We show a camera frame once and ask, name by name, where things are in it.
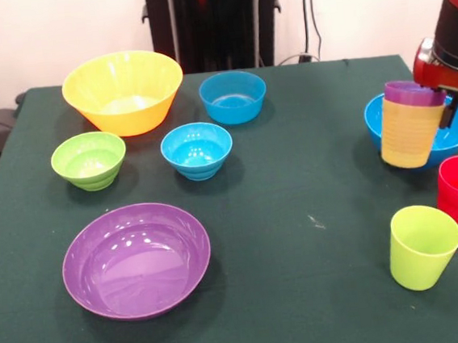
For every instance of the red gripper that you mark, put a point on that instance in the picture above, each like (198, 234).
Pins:
(439, 74)

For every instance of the purple cup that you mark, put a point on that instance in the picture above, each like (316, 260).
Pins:
(412, 95)

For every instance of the yellow cup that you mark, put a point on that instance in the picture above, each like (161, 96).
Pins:
(408, 138)

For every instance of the large blue bowl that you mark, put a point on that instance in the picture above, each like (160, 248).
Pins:
(372, 125)

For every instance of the lime green cup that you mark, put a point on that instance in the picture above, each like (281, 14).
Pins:
(420, 258)

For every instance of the small light blue ribbed bowl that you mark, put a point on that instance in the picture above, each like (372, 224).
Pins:
(197, 158)

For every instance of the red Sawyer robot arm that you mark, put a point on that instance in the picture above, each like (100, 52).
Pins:
(457, 15)

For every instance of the dark green table cloth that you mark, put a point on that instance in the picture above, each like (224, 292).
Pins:
(280, 235)

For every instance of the medium blue bowl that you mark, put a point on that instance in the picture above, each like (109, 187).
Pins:
(234, 106)

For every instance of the large orange bowl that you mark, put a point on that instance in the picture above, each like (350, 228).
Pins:
(126, 112)

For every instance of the wide purple bowl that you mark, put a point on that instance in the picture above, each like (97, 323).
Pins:
(137, 269)

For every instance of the small green ribbed bowl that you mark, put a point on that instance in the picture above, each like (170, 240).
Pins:
(88, 169)

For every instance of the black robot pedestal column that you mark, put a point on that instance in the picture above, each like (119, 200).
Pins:
(214, 19)

